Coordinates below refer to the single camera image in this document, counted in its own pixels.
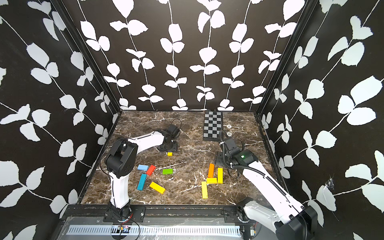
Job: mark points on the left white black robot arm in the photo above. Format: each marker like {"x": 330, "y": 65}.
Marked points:
{"x": 121, "y": 160}

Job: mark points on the yellow-orange long block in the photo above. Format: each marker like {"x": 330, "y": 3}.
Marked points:
{"x": 157, "y": 187}

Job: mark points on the orange block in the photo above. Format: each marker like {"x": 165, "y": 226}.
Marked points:
{"x": 211, "y": 171}

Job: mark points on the white perforated cable duct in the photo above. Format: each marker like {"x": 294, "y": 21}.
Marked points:
{"x": 129, "y": 230}

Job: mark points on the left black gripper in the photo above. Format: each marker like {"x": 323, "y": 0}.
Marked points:
{"x": 174, "y": 149}

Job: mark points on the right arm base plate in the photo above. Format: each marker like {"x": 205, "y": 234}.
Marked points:
{"x": 236, "y": 215}

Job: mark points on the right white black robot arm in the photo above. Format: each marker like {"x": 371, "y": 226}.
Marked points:
{"x": 287, "y": 218}

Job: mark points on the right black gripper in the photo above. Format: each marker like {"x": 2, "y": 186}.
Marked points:
{"x": 218, "y": 156}

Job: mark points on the light blue short block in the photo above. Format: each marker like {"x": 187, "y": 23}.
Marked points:
{"x": 143, "y": 167}

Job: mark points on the green short block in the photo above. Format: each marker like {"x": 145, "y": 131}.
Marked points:
{"x": 167, "y": 171}

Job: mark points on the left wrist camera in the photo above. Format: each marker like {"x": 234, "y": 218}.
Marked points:
{"x": 173, "y": 130}

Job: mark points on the black white checkerboard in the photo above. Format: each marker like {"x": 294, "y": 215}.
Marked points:
{"x": 213, "y": 124}

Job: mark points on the yellow short block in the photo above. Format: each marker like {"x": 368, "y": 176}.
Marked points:
{"x": 212, "y": 180}

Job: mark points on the yellow upright block right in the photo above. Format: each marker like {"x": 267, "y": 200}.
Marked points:
{"x": 220, "y": 176}

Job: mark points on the teal long block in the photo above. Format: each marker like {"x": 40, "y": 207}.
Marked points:
{"x": 142, "y": 181}

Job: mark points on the red short block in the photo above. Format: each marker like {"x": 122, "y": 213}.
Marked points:
{"x": 150, "y": 170}

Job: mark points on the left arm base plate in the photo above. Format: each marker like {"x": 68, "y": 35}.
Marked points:
{"x": 117, "y": 216}

